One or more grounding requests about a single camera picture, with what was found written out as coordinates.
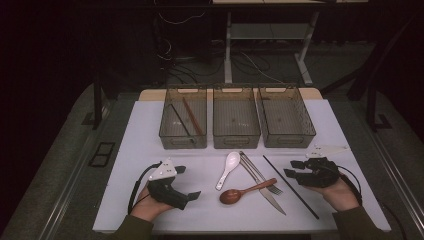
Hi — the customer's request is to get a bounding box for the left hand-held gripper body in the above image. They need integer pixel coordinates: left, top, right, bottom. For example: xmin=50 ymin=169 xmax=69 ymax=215
xmin=147 ymin=157 xmax=190 ymax=211

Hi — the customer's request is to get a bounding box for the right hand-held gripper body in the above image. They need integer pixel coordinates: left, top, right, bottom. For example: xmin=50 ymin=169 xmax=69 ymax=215
xmin=294 ymin=143 xmax=350 ymax=188

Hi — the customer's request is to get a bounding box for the metal fork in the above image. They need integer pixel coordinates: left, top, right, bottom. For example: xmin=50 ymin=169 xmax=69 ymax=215
xmin=238 ymin=150 xmax=284 ymax=196

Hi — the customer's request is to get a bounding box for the brown wooden spoon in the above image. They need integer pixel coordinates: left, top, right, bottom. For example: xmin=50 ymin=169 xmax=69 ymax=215
xmin=219 ymin=177 xmax=278 ymax=206

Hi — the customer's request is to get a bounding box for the metal knife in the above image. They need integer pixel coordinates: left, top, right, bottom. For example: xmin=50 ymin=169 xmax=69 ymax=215
xmin=238 ymin=154 xmax=287 ymax=216

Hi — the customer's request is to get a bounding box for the clear brown plastic bin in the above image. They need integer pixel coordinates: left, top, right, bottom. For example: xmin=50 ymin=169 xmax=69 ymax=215
xmin=158 ymin=87 xmax=208 ymax=150
xmin=256 ymin=86 xmax=317 ymax=149
xmin=212 ymin=87 xmax=262 ymax=150

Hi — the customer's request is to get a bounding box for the white ceramic spoon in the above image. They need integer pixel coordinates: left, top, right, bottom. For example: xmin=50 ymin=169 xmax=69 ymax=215
xmin=215 ymin=151 xmax=241 ymax=192

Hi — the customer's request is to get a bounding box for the brown wooden chopstick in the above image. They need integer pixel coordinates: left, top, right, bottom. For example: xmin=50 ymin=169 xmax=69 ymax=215
xmin=181 ymin=96 xmax=204 ymax=136
xmin=182 ymin=96 xmax=205 ymax=137

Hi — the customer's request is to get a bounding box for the person's left hand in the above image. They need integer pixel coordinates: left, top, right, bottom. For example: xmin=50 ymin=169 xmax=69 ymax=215
xmin=130 ymin=185 xmax=174 ymax=223

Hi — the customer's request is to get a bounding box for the person's right hand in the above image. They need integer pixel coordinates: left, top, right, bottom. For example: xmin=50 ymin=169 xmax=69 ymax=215
xmin=308 ymin=176 xmax=361 ymax=213

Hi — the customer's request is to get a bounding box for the white table cover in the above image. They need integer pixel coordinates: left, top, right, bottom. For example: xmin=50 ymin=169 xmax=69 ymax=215
xmin=92 ymin=98 xmax=392 ymax=234

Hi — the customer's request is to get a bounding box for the black metal stand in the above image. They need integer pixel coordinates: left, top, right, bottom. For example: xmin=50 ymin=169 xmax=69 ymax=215
xmin=364 ymin=79 xmax=394 ymax=133
xmin=81 ymin=78 xmax=112 ymax=131

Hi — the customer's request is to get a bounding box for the left hand-held gripper cable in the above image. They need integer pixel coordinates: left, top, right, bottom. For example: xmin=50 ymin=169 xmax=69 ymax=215
xmin=127 ymin=161 xmax=163 ymax=214

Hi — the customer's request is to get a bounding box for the hand-held gripper cable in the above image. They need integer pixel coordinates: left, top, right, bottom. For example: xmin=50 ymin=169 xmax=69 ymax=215
xmin=336 ymin=164 xmax=364 ymax=206
xmin=127 ymin=161 xmax=163 ymax=214

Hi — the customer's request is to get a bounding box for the right hand-held gripper cable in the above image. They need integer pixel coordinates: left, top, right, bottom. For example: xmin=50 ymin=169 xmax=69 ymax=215
xmin=336 ymin=164 xmax=364 ymax=206

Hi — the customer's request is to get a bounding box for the grey metal rail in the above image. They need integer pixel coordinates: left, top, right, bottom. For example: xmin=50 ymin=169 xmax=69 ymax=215
xmin=35 ymin=106 xmax=113 ymax=240
xmin=353 ymin=106 xmax=424 ymax=231

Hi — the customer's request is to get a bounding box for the tangle of black cables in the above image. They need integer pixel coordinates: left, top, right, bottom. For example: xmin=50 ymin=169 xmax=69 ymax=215
xmin=154 ymin=33 xmax=273 ymax=86

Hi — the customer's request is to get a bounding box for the white floor cable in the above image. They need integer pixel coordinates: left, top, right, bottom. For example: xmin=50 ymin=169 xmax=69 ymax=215
xmin=240 ymin=51 xmax=285 ymax=84

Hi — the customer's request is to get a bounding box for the white metal desk frame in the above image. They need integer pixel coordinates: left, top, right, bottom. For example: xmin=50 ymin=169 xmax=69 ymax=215
xmin=211 ymin=0 xmax=369 ymax=86

